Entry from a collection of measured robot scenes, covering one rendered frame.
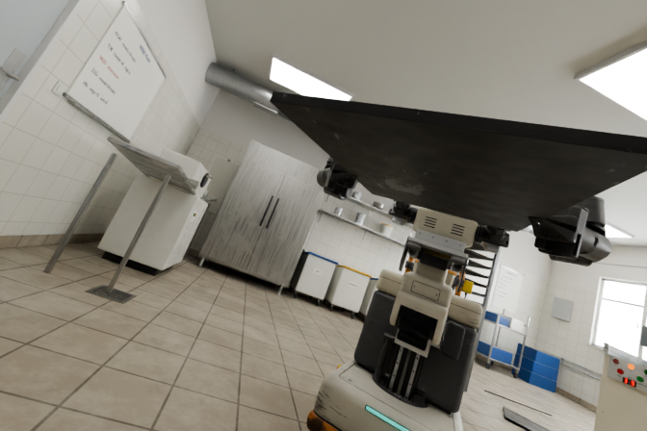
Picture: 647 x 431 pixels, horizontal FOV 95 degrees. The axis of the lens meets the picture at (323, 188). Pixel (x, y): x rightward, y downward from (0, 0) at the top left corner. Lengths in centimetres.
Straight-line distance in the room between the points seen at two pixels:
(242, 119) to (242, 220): 212
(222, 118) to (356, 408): 517
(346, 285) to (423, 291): 375
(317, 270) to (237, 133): 288
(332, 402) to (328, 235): 438
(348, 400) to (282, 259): 333
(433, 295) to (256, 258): 346
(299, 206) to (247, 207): 79
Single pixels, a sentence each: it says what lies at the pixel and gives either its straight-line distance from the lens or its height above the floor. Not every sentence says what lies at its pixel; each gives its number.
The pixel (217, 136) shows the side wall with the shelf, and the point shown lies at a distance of 581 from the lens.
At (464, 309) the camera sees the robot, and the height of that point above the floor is 76.
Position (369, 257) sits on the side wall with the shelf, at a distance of 600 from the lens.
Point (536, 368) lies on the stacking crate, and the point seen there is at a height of 29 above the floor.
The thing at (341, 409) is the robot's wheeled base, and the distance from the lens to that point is 155.
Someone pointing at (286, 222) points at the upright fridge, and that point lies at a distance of 464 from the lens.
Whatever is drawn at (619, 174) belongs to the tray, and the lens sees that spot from 41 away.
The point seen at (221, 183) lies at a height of 132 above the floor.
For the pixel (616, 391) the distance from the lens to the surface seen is 301.
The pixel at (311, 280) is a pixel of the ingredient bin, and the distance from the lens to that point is 503.
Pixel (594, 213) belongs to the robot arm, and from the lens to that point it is 83.
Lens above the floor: 74
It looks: 12 degrees up
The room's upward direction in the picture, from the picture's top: 21 degrees clockwise
